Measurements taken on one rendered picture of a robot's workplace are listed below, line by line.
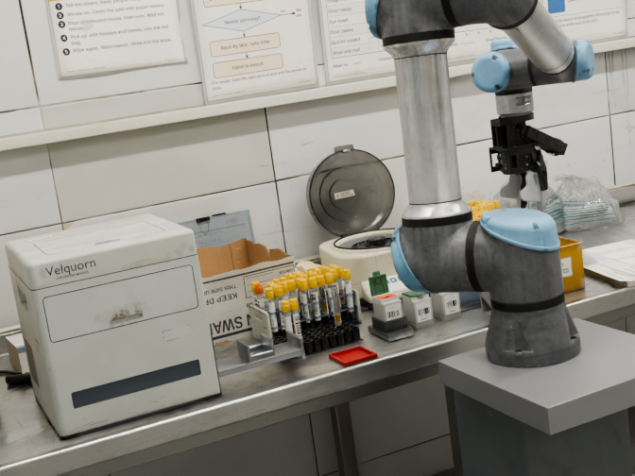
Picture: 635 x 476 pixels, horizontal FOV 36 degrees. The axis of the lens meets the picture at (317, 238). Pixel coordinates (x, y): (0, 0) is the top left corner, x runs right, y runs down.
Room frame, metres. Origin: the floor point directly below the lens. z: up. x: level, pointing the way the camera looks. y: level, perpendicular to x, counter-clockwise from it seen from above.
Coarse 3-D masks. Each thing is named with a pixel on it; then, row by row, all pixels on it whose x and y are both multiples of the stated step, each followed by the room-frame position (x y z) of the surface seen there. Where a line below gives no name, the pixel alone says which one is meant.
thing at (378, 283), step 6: (378, 276) 1.88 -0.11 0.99; (384, 276) 1.89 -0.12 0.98; (372, 282) 1.87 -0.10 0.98; (378, 282) 1.88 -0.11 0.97; (384, 282) 1.88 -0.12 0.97; (372, 288) 1.87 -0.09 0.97; (378, 288) 1.88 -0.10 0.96; (384, 288) 1.88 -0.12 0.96; (372, 294) 1.87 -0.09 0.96; (378, 294) 1.87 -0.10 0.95
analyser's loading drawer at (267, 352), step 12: (264, 336) 1.72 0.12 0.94; (288, 336) 1.76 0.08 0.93; (240, 348) 1.71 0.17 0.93; (252, 348) 1.73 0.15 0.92; (264, 348) 1.73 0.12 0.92; (276, 348) 1.73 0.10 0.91; (288, 348) 1.72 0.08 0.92; (300, 348) 1.71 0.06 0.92; (228, 360) 1.70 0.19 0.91; (240, 360) 1.69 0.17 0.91; (252, 360) 1.68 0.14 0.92; (264, 360) 1.68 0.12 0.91; (276, 360) 1.69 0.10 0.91; (228, 372) 1.65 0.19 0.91
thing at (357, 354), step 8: (336, 352) 1.76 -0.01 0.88; (344, 352) 1.77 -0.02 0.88; (352, 352) 1.77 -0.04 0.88; (360, 352) 1.76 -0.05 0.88; (368, 352) 1.75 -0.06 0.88; (336, 360) 1.72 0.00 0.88; (344, 360) 1.73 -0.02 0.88; (352, 360) 1.70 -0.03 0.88; (360, 360) 1.71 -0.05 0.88; (368, 360) 1.71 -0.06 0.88
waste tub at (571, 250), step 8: (560, 240) 2.05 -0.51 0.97; (568, 240) 2.02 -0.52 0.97; (560, 248) 1.96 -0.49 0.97; (568, 248) 1.97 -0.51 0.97; (576, 248) 1.98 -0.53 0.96; (560, 256) 1.96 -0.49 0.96; (568, 256) 1.97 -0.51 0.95; (576, 256) 1.98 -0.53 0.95; (568, 264) 1.97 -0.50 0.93; (576, 264) 1.98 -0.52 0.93; (568, 272) 1.97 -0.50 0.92; (576, 272) 1.98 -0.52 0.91; (568, 280) 1.97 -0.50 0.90; (576, 280) 1.98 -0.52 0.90; (584, 280) 1.98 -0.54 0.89; (568, 288) 1.97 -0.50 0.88; (576, 288) 1.98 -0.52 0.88
